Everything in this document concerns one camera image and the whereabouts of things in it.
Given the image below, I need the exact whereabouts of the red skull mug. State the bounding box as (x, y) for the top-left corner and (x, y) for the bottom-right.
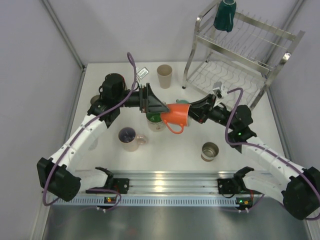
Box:
(121, 76), (127, 89)

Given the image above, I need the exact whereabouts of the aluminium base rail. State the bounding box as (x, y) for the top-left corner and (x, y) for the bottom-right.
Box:
(113, 170), (235, 196)

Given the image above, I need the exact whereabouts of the beige tumbler cup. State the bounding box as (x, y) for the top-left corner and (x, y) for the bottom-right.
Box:
(157, 64), (173, 89)

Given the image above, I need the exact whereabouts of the stainless steel dish rack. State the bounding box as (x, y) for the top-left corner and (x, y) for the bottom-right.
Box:
(182, 0), (305, 110)

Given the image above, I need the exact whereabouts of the grey slotted cable duct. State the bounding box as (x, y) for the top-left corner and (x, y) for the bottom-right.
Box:
(55, 195), (240, 207)

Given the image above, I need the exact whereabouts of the clear glass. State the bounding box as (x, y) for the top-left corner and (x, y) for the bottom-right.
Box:
(88, 139), (98, 151)

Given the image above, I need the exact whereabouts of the dark teal mug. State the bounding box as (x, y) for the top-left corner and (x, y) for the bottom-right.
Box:
(213, 0), (237, 33)

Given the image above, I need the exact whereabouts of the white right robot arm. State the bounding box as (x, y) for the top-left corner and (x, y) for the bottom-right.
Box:
(188, 93), (320, 221)

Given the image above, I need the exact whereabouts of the small brown white cup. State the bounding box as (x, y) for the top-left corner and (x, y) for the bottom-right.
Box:
(90, 95), (100, 105)

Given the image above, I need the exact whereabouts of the pink purple mug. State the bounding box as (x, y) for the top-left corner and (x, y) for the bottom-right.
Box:
(118, 127), (148, 152)

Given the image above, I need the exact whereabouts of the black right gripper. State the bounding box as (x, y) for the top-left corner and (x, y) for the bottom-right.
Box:
(180, 94), (236, 131)

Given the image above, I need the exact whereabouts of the light teal mug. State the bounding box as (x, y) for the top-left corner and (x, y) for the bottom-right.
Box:
(175, 99), (190, 104)

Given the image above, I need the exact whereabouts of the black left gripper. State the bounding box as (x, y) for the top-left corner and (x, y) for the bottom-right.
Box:
(115, 83), (170, 114)

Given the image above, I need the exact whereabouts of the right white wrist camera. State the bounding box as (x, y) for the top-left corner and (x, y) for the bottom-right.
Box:
(212, 81), (228, 99)

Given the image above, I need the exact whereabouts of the orange mug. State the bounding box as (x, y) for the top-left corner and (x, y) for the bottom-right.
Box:
(160, 103), (191, 135)

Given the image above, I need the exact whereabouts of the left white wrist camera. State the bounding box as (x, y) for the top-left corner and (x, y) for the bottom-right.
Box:
(136, 67), (150, 80)

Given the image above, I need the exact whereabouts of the steel lined paper cup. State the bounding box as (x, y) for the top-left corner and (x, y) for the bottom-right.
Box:
(201, 142), (219, 162)

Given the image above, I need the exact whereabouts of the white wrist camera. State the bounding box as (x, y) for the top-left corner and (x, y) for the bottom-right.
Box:
(212, 81), (228, 99)
(136, 67), (150, 80)

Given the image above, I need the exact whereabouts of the green interior floral mug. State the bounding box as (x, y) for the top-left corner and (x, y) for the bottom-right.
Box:
(146, 112), (166, 132)

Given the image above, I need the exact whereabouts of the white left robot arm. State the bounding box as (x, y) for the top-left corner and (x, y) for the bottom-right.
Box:
(36, 73), (170, 202)

